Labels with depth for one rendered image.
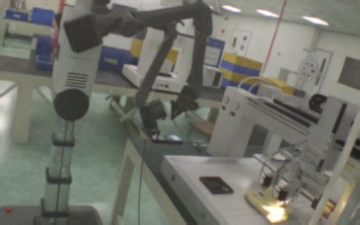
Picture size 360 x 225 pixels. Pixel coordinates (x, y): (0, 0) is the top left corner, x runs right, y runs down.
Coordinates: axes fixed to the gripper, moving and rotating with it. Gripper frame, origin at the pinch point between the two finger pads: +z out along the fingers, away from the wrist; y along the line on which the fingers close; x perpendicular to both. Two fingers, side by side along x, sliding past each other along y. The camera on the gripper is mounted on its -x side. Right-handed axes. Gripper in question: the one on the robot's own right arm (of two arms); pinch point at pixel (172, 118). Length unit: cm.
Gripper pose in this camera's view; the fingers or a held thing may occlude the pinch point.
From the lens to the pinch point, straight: 167.7
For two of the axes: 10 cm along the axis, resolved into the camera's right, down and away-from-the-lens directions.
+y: -5.0, -3.7, 7.8
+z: -4.6, 8.8, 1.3
